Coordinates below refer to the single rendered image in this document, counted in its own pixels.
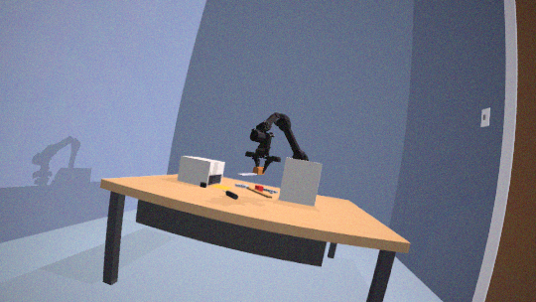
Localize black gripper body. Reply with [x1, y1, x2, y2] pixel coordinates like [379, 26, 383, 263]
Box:
[245, 143, 281, 162]

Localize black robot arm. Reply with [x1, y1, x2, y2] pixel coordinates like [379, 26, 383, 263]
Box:
[250, 112, 310, 161]

